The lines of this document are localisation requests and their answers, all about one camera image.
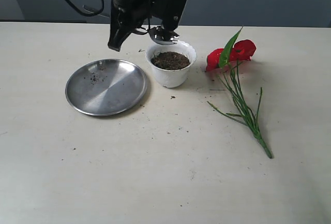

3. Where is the artificial red flower stem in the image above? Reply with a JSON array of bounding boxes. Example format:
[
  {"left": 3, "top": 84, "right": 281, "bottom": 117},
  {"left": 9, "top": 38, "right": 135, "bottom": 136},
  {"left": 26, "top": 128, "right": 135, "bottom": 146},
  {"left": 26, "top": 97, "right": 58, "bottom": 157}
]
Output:
[{"left": 205, "top": 28, "right": 273, "bottom": 159}]

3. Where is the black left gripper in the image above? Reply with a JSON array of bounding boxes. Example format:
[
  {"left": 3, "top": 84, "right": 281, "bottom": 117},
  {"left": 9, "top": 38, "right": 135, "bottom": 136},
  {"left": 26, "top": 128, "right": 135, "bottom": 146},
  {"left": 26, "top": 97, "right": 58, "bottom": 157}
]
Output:
[{"left": 108, "top": 0, "right": 187, "bottom": 52}]

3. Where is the white scalloped flower pot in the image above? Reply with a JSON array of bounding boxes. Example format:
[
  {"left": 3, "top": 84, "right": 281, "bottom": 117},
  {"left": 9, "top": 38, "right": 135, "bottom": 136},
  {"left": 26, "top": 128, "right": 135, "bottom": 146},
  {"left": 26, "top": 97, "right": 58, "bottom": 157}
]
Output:
[{"left": 145, "top": 41, "right": 197, "bottom": 88}]

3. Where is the round stainless steel plate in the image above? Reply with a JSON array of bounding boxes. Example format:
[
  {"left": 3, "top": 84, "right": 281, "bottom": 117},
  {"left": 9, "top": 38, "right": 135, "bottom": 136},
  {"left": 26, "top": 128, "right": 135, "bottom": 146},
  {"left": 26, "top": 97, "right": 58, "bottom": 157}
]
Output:
[{"left": 65, "top": 58, "right": 148, "bottom": 117}]

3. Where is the stainless steel spork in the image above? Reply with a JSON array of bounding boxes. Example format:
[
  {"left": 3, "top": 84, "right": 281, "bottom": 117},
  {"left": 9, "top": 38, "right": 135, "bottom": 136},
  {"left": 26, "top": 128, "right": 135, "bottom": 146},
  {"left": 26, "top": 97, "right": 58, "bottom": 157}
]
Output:
[{"left": 133, "top": 26, "right": 179, "bottom": 46}]

